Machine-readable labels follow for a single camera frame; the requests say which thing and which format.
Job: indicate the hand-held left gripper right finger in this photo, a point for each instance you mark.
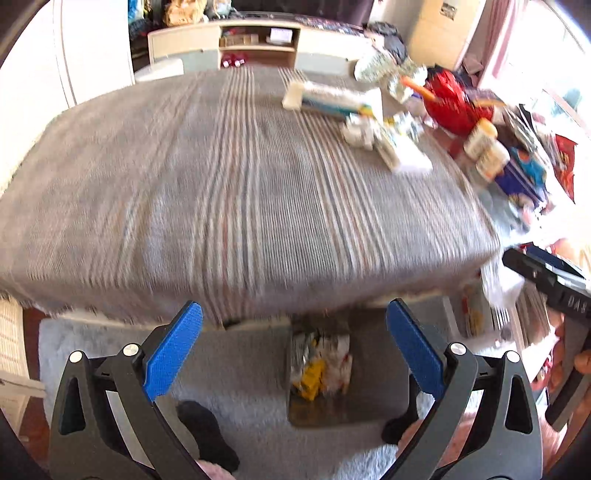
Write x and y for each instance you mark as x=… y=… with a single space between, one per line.
x=415 y=350

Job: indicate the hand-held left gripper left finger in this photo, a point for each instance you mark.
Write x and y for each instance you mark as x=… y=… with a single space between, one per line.
x=173 y=353

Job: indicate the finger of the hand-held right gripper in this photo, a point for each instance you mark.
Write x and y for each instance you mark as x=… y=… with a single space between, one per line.
x=551 y=261
x=531 y=272

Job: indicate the yellow wrapper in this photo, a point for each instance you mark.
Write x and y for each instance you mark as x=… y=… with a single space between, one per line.
x=313 y=381

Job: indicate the person's right hand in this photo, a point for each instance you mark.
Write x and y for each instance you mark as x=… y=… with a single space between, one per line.
x=584 y=361

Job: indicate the stack of magazines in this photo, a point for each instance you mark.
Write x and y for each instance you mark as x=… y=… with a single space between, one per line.
x=489 y=309

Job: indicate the person's right foot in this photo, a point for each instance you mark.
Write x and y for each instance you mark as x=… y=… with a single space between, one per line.
x=399 y=429

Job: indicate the person's foot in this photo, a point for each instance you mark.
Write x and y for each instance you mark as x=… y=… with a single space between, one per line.
x=207 y=434
x=399 y=429

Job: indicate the person's left foot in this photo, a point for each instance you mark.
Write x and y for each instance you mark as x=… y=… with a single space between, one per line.
x=207 y=434

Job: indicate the red snack bag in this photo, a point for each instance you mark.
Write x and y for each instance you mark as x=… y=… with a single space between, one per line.
x=565 y=166

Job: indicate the white bottle with orange label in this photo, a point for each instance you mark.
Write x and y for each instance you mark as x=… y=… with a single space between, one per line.
x=493 y=159

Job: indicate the white bottle with yellow lid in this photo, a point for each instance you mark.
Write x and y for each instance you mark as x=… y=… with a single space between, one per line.
x=480 y=138

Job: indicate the grey plaid tablecloth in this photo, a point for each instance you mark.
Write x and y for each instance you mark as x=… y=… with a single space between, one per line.
x=207 y=184

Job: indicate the green and white medicine box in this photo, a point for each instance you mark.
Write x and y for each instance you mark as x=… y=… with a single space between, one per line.
x=404 y=150

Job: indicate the small crumpled printed wrapper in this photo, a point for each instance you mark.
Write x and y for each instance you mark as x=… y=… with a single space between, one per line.
x=401 y=125

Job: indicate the pink curtain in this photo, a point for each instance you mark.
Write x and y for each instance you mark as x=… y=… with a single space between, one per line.
x=501 y=41

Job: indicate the silver patterned bag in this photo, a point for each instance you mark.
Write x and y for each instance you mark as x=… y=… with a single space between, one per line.
x=383 y=69

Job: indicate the cream standing air conditioner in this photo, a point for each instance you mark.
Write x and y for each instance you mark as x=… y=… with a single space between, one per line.
x=443 y=32

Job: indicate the white toothpaste box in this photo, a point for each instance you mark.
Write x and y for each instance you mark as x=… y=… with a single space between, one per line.
x=332 y=99

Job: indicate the pile of clothes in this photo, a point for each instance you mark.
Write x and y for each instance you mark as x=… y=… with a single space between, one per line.
x=388 y=39

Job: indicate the red shoes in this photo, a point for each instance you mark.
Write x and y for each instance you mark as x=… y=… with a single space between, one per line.
x=234 y=60

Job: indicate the cream television stand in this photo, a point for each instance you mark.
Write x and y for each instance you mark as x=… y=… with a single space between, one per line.
x=194 y=39

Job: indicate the brown cardboard box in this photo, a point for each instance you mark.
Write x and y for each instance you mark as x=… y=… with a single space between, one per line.
x=238 y=40

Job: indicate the small white box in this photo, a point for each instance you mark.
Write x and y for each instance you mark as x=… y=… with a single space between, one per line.
x=280 y=34

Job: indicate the yellow plush toy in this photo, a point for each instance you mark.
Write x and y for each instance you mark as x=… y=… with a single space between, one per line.
x=184 y=11

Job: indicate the black television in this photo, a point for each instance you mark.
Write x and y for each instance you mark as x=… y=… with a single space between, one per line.
x=300 y=7

